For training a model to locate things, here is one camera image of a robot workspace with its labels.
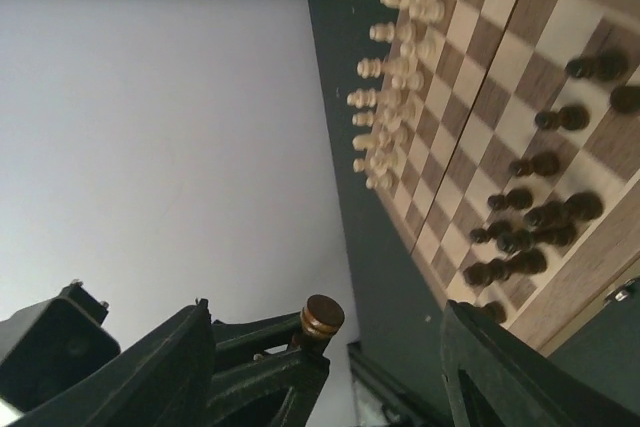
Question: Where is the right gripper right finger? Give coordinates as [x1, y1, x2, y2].
[441, 300, 639, 426]

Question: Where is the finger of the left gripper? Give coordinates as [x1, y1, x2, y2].
[204, 350, 330, 426]
[212, 313, 301, 362]

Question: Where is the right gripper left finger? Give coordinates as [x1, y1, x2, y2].
[12, 299, 215, 426]

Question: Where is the dark chess piece lowest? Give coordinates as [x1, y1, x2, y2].
[469, 220, 512, 244]

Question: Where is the dark chess piece second row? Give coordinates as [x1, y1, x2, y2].
[509, 151, 560, 177]

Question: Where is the dark chess piece placed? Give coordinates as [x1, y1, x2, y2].
[523, 191, 604, 228]

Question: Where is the dark rook chess piece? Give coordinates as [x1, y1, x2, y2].
[564, 50, 628, 82]

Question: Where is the dark piece on board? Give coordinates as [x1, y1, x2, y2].
[473, 301, 507, 324]

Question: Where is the dark pawn on board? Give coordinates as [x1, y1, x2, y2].
[462, 249, 547, 287]

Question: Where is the wooden chess board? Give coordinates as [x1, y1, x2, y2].
[373, 0, 639, 355]

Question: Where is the white chess pieces group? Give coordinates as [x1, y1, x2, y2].
[347, 0, 445, 190]

